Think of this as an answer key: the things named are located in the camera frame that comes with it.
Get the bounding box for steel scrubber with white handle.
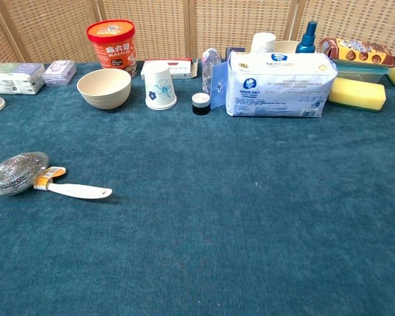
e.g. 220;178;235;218
0;151;113;200

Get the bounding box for small black jar white lid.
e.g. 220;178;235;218
192;92;211;116

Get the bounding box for teal tablecloth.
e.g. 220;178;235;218
0;61;395;316

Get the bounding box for paper cup blue flower print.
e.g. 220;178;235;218
144;68;178;111

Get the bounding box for flat red white box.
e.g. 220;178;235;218
140;57;199;80

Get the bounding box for clear plastic water bottle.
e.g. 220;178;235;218
201;47;223;96

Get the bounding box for white blue wipes pack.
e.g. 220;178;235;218
224;51;339;119

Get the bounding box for dark blue printed box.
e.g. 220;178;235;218
224;47;246;60

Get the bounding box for beige bowl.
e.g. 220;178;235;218
275;40;300;54
76;68;132;110

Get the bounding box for wicker folding screen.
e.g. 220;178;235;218
0;0;395;64

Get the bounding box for stacked white paper cups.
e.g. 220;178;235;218
250;32;277;55

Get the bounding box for red instant noodle tub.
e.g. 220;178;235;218
86;18;138;78

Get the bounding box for blue spray bottle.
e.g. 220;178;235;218
295;20;318;54

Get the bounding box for small purple clear box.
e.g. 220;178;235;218
41;59;78;87

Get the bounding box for brown cookie box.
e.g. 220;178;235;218
319;37;395;68

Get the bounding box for white green box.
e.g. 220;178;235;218
0;62;46;95

